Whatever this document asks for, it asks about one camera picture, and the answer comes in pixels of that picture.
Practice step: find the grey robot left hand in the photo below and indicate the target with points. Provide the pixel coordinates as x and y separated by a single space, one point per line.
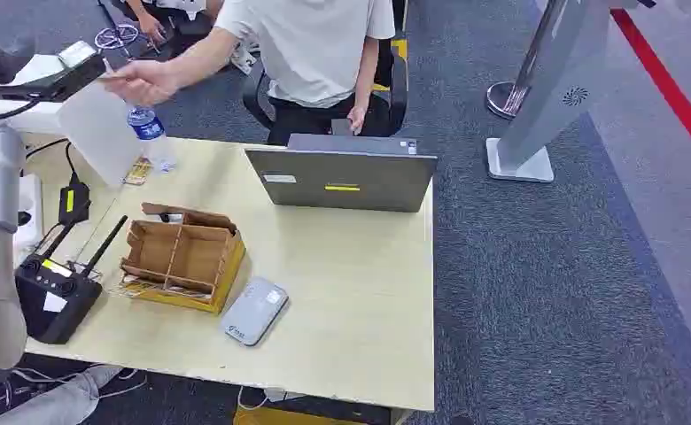
66 79

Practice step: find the translucent white plastic sheet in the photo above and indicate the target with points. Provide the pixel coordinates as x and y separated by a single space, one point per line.
102 141

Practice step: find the person's right hand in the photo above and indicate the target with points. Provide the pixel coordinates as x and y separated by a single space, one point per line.
143 83

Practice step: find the person's hand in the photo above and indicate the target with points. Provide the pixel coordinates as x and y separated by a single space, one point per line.
356 119
143 83

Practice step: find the clear water bottle blue label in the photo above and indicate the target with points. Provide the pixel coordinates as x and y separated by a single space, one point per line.
149 132

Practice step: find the small yellow card pack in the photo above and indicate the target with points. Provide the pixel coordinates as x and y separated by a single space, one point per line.
138 172

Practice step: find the person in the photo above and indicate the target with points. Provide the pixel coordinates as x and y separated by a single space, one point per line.
172 20
310 53

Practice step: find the black power adapter yellow label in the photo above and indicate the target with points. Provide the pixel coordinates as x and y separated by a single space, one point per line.
73 202

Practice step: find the white power strip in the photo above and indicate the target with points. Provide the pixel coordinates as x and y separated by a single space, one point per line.
28 202

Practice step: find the wooden box of cards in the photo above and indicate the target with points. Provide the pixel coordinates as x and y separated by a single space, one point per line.
184 258

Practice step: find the black remote controller with antennas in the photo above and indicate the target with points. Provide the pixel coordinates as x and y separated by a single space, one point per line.
55 299

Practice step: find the person's left hand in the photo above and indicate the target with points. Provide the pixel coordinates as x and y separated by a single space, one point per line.
356 119

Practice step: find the grey laptop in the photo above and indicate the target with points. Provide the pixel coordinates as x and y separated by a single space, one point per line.
345 179

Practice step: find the grey power bank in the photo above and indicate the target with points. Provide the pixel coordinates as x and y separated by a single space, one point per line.
254 311

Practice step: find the grey cloth sleeve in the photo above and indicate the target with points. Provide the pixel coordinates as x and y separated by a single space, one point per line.
58 399

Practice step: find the black office chair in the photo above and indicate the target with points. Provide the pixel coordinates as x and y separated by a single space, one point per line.
395 88

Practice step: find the yellow box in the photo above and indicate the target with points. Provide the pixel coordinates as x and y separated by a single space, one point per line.
287 417

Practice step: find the grey slanted kiosk stand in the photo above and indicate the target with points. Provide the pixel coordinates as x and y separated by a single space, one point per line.
557 76

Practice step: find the red floor tape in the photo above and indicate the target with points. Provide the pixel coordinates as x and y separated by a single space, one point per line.
668 88

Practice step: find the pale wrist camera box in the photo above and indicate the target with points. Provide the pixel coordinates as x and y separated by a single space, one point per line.
77 53

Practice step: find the chrome stanchion post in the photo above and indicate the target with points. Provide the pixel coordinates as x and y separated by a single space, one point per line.
513 88

